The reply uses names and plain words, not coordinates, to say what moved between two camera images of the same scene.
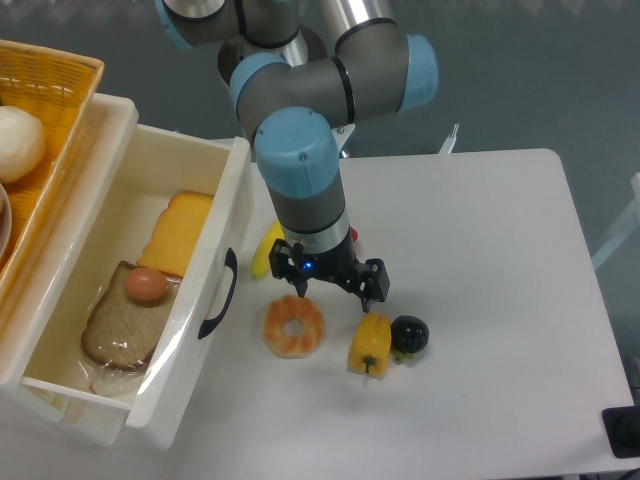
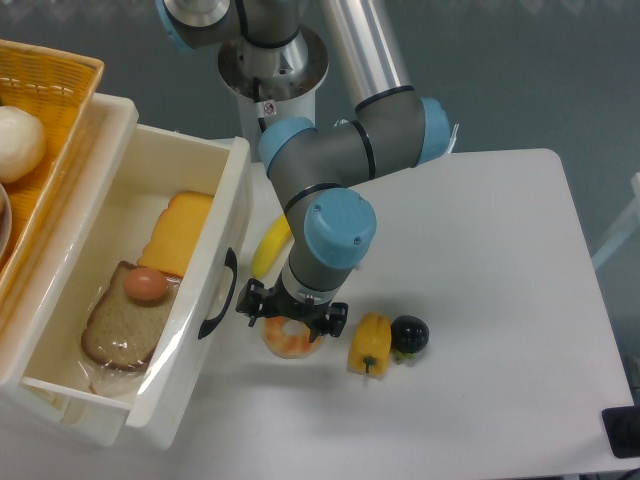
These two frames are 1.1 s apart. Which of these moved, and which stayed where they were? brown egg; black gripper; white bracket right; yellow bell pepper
Moved: black gripper
Stayed: brown egg; white bracket right; yellow bell pepper
